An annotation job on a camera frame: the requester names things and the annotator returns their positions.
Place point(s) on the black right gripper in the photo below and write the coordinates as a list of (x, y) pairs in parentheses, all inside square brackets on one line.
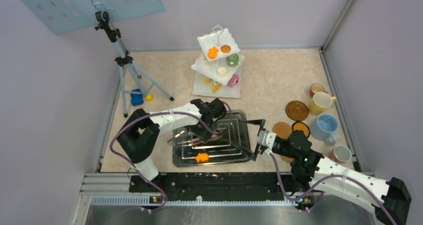
[(260, 122)]

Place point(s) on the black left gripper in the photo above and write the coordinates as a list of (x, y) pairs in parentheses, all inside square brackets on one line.
[(203, 134)]

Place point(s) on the yellow cake slice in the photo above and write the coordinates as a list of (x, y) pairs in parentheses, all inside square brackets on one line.
[(216, 86)]

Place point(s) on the brown coaster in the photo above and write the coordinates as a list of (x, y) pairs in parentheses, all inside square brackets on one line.
[(282, 129), (297, 110)]

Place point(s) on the metal tongs with pink tips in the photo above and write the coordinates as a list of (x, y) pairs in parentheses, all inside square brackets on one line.
[(184, 138)]

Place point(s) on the pink cake slice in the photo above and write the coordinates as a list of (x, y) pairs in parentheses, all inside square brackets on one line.
[(233, 81)]

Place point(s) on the white round bun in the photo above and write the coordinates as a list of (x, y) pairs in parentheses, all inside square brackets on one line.
[(222, 72)]

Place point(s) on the dark printed coaster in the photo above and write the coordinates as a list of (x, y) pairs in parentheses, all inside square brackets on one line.
[(300, 126)]

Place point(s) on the orange fish cake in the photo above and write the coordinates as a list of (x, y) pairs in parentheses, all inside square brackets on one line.
[(202, 157), (213, 52)]

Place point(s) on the stainless steel tray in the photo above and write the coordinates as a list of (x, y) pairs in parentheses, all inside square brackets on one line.
[(231, 147)]

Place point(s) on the brown coaster back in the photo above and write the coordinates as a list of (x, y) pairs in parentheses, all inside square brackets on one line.
[(297, 110)]

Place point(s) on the green roll cake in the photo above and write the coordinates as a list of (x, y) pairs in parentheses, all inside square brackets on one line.
[(232, 60)]

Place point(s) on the orange round cookie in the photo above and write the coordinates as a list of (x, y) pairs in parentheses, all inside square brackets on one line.
[(225, 48)]

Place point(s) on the blue mug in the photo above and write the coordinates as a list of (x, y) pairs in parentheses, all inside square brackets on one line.
[(324, 127)]

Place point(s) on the yellow mug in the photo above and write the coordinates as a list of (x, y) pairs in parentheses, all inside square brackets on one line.
[(320, 102)]

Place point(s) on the brown mug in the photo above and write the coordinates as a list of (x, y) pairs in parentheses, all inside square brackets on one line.
[(315, 88)]

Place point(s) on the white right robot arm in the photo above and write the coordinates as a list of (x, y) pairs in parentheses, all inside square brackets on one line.
[(389, 201)]

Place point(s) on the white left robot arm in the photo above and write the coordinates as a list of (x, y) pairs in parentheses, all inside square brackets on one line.
[(139, 134)]

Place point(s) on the white three-tier dessert stand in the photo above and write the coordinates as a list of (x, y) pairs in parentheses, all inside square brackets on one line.
[(206, 68)]

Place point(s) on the yellow toy block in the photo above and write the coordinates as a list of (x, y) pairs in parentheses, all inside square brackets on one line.
[(149, 97)]

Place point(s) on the blue toy block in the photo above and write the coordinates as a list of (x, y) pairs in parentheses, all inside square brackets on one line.
[(136, 97)]

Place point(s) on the light blue music stand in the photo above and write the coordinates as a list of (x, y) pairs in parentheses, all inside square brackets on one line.
[(68, 15)]

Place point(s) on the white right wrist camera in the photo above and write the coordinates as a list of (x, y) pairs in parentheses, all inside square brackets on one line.
[(266, 138)]

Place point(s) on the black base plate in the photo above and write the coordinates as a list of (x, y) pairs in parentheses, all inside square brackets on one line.
[(213, 187)]

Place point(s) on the white cable duct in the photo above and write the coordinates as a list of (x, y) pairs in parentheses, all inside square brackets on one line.
[(144, 200)]

